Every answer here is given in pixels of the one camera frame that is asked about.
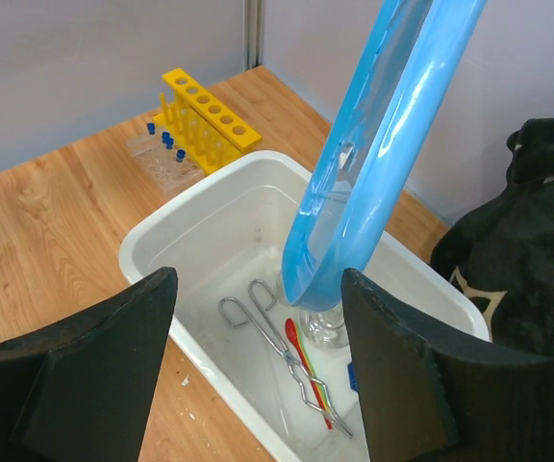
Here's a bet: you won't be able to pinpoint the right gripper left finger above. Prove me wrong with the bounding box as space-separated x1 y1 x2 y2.
0 267 178 461

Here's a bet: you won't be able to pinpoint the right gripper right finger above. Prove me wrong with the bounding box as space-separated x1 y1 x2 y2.
341 269 554 461

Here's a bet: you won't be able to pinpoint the graduated cylinder blue base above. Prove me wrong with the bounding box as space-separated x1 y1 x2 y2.
347 362 358 393

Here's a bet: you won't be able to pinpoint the glass petri dish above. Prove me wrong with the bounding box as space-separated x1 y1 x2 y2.
298 304 349 349

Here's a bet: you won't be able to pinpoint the white plastic bin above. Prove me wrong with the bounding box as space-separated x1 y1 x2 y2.
117 149 492 462

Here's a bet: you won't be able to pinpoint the red yellow green spatula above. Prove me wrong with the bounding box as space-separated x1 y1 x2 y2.
285 318 328 411

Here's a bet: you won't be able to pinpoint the metal crucible tongs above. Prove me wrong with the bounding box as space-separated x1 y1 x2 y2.
217 279 354 439

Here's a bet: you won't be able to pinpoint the blue plastic tray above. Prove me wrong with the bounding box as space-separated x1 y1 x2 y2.
281 0 484 312

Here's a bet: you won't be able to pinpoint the small glass beaker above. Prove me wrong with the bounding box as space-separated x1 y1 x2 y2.
275 270 290 306

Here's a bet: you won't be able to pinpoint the black floral blanket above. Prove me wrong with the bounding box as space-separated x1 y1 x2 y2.
430 118 554 356

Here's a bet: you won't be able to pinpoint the clear acrylic tube rack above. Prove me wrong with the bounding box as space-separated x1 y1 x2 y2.
127 131 205 200

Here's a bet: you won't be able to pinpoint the yellow test tube rack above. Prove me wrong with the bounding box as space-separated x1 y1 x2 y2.
153 68 263 175

